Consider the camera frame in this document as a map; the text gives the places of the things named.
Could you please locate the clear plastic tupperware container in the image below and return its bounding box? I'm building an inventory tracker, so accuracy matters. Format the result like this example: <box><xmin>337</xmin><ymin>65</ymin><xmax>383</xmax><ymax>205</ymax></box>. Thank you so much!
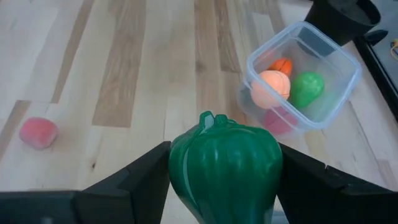
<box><xmin>238</xmin><ymin>21</ymin><xmax>363</xmax><ymax>138</ymax></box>

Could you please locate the black plant pot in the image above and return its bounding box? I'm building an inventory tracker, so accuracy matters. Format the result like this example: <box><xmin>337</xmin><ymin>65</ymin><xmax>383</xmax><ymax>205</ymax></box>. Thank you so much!
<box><xmin>303</xmin><ymin>0</ymin><xmax>382</xmax><ymax>47</ymax></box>

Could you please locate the orange toy ball fruit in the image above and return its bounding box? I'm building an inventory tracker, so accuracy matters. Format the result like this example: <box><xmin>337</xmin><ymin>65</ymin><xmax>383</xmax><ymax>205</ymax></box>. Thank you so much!
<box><xmin>250</xmin><ymin>70</ymin><xmax>292</xmax><ymax>110</ymax></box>

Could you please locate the purple spiky toy ball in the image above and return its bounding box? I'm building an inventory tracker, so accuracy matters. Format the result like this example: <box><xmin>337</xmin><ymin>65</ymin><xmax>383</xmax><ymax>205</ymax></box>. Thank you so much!
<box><xmin>262</xmin><ymin>107</ymin><xmax>299</xmax><ymax>136</ymax></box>

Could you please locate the pink fuzzy toy peach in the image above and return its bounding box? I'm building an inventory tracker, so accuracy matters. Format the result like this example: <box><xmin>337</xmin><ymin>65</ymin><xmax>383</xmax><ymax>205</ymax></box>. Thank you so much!
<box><xmin>19</xmin><ymin>116</ymin><xmax>59</xmax><ymax>150</ymax></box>

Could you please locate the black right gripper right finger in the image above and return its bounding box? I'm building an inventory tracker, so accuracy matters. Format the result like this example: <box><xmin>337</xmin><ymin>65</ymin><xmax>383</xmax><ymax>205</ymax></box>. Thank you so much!
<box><xmin>277</xmin><ymin>142</ymin><xmax>371</xmax><ymax>224</ymax></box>

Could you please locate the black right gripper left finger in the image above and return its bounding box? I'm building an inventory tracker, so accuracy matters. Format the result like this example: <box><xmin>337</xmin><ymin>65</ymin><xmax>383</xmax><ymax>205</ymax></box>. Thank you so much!
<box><xmin>75</xmin><ymin>141</ymin><xmax>172</xmax><ymax>224</ymax></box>

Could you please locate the light green toy pear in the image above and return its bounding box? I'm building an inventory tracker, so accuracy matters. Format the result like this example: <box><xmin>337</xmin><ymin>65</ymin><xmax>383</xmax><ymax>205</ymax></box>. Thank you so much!
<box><xmin>289</xmin><ymin>71</ymin><xmax>326</xmax><ymax>109</ymax></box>

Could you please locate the dark green toy bell pepper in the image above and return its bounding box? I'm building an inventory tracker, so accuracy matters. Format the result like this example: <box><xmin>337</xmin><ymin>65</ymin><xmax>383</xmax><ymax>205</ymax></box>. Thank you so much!
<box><xmin>167</xmin><ymin>110</ymin><xmax>284</xmax><ymax>224</ymax></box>

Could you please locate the green orange bumpy toy produce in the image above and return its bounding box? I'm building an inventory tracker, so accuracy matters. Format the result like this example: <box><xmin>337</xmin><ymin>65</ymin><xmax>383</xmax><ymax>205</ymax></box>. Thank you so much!
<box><xmin>267</xmin><ymin>57</ymin><xmax>294</xmax><ymax>77</ymax></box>

